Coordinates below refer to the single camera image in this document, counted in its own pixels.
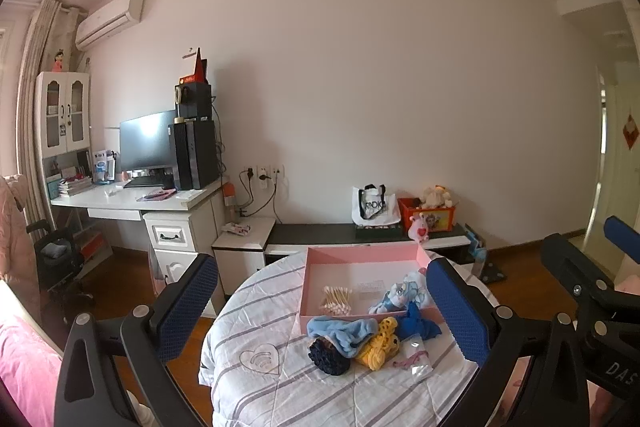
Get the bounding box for small doll on cabinet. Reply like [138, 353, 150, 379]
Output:
[51, 49, 66, 72]

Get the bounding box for white glass door cabinet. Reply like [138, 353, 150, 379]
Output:
[35, 72, 90, 158]

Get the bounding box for low black white tv stand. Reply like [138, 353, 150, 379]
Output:
[264, 223, 474, 265]

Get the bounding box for pink shallow box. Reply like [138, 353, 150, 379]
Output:
[299, 242, 431, 333]

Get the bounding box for wall power sockets with cables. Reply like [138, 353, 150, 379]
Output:
[238, 165, 284, 223]

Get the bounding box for computer monitor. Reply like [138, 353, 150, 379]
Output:
[119, 110, 176, 171]

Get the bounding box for clear bag with hairband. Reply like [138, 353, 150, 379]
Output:
[390, 335, 433, 378]

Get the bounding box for cartoon print baby cloth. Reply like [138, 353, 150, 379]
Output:
[369, 268, 431, 314]

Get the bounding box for dark navy scrunchie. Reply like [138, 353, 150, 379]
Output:
[308, 337, 350, 376]

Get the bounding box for royal blue knitted item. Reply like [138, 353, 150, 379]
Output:
[395, 301, 442, 341]

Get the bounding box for black computer tower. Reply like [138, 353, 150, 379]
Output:
[168, 120, 220, 191]

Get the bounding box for stack of books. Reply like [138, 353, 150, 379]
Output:
[58, 176, 93, 197]

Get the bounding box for red paper bag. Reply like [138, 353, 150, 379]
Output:
[179, 48, 207, 84]

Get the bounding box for red toy storage box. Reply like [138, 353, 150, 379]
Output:
[397, 197, 456, 232]

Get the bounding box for pink plush toy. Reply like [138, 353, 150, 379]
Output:
[407, 212, 428, 244]

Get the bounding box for pink bedding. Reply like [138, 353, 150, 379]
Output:
[1, 281, 62, 426]

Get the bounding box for black bathroom scale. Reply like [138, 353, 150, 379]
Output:
[480, 261, 506, 285]

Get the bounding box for light blue fleece hat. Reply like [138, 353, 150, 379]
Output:
[306, 317, 378, 359]

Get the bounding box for yellow crocheted toy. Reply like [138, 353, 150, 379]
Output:
[355, 317, 400, 372]

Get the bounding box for black office chair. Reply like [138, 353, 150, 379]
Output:
[26, 219, 94, 325]

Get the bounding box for white desk with drawers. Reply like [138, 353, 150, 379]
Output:
[51, 178, 226, 294]

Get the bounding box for black keyboard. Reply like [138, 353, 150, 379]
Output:
[124, 174, 175, 190]

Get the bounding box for red door decoration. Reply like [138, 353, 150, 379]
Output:
[622, 110, 640, 150]

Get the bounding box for blue packages beside stand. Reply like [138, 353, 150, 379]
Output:
[464, 223, 487, 262]

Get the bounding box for white air conditioner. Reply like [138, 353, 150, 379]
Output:
[75, 0, 145, 51]

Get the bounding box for bag of cotton swabs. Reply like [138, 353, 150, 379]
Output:
[320, 286, 352, 317]

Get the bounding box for black box on tower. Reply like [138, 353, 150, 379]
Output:
[175, 82, 213, 120]

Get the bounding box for white tote bag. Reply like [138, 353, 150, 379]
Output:
[352, 184, 401, 228]

